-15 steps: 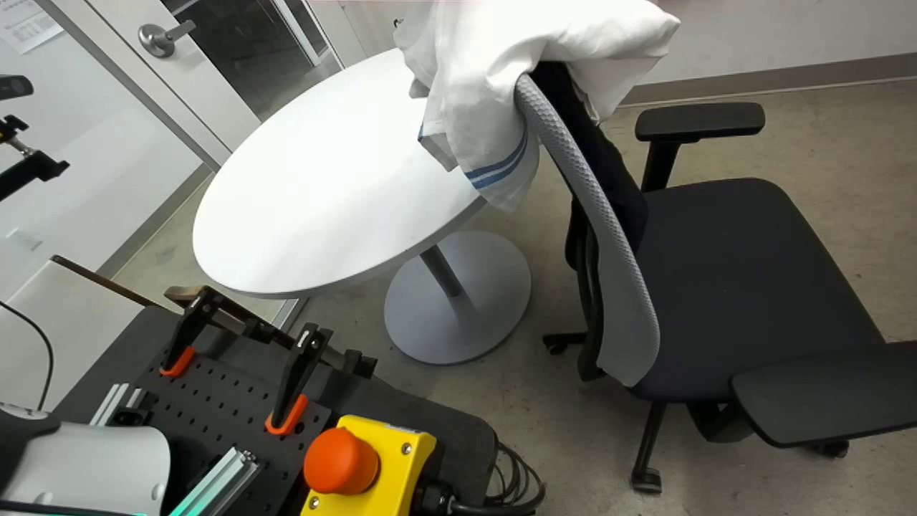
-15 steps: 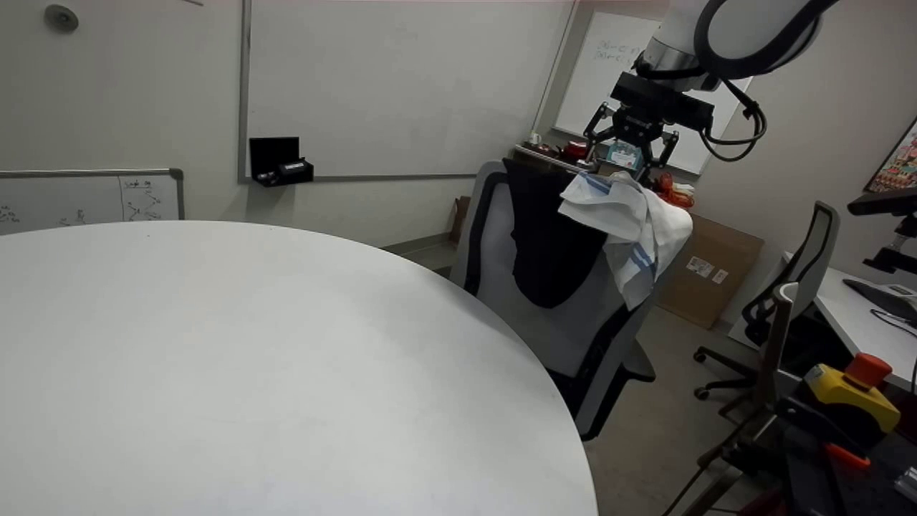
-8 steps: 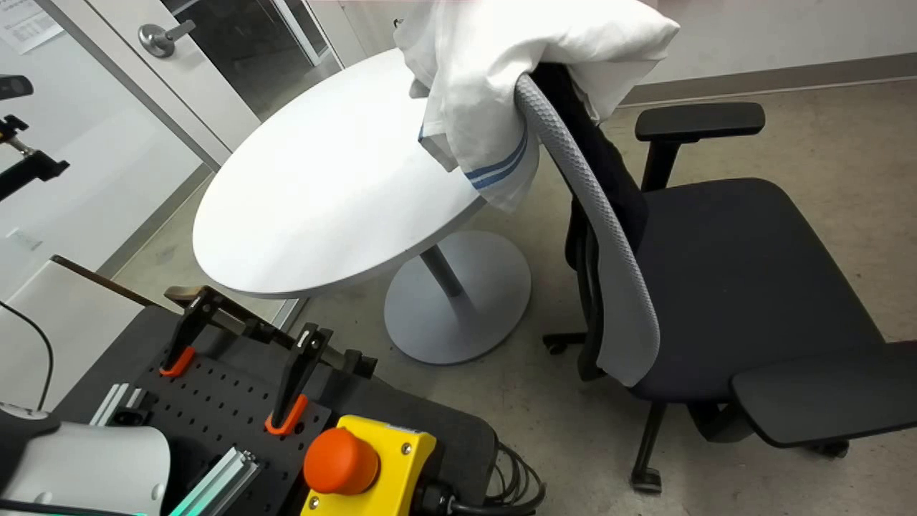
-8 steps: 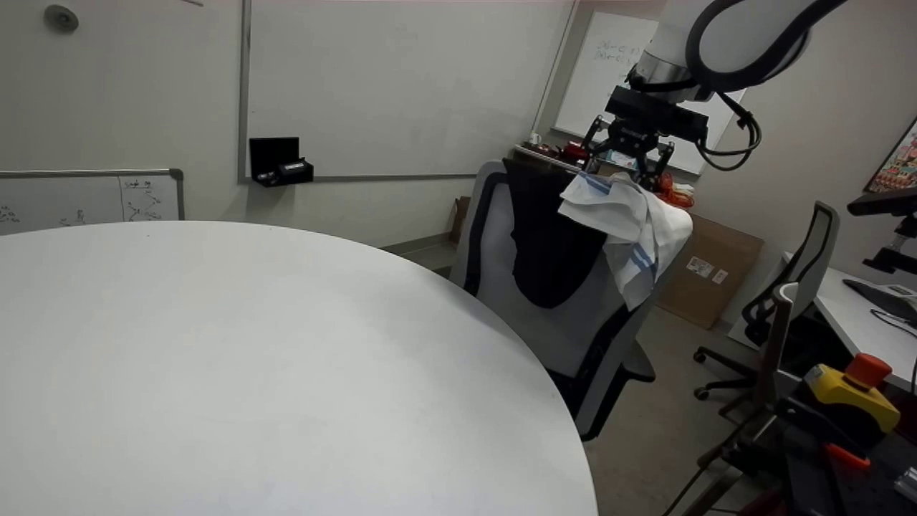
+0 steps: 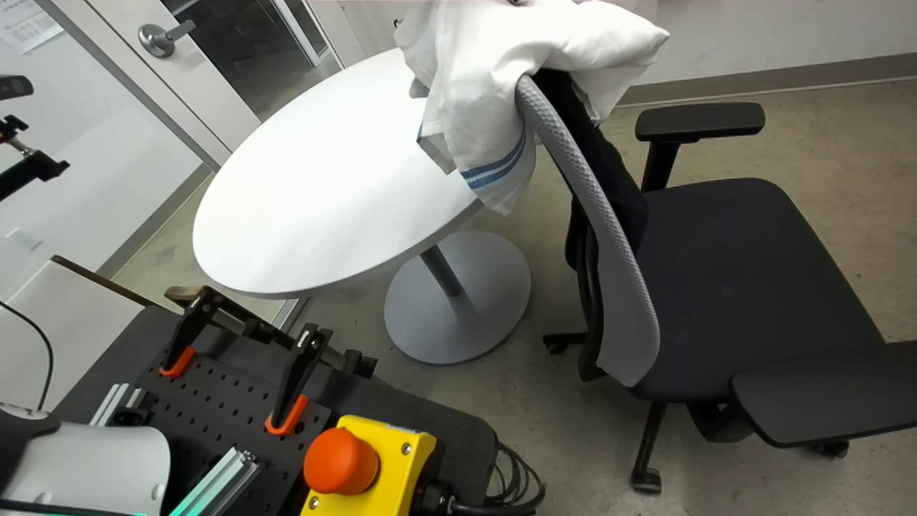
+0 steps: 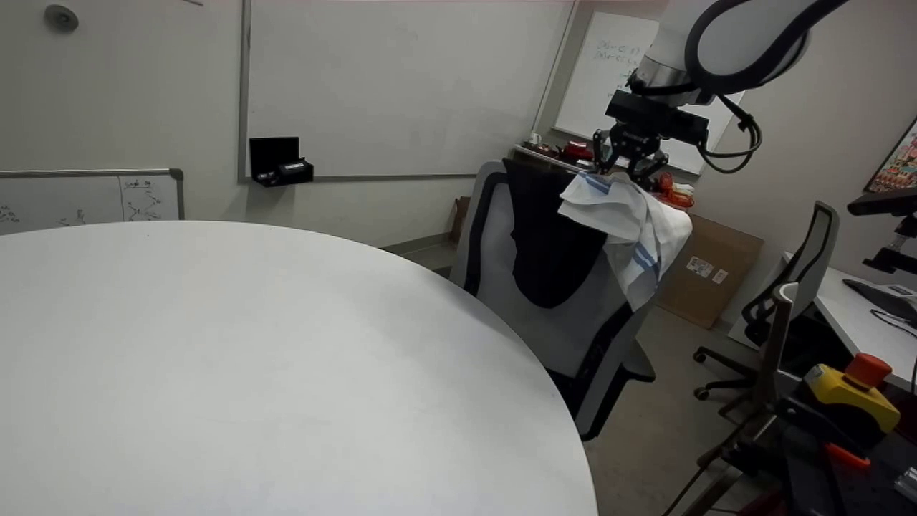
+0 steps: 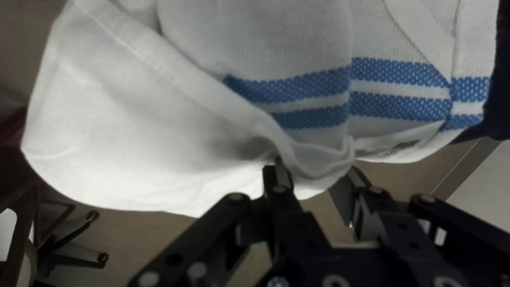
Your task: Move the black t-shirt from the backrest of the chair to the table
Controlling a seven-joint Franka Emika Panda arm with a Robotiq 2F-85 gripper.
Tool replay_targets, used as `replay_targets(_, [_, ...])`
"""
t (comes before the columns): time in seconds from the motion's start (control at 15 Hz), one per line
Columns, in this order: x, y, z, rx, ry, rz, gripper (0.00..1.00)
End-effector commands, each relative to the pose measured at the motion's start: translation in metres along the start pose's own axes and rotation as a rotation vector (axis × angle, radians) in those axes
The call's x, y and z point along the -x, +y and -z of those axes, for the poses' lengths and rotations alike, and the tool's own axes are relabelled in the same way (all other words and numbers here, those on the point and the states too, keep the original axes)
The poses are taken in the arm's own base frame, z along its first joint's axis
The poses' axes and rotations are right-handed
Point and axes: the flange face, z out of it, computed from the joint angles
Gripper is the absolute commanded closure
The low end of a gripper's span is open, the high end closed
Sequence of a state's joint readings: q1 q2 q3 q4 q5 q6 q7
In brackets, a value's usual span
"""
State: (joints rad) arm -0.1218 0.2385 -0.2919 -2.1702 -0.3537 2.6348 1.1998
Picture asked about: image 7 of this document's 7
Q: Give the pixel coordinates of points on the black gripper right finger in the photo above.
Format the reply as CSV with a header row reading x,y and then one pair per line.
x,y
420,239

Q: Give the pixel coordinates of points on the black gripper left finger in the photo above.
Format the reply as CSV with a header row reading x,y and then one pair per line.
x,y
249,239

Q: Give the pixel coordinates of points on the white towel with blue stripes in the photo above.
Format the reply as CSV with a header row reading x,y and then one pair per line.
x,y
133,132

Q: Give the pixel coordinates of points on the grey office chair black frame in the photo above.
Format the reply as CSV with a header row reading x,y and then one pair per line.
x,y
81,258

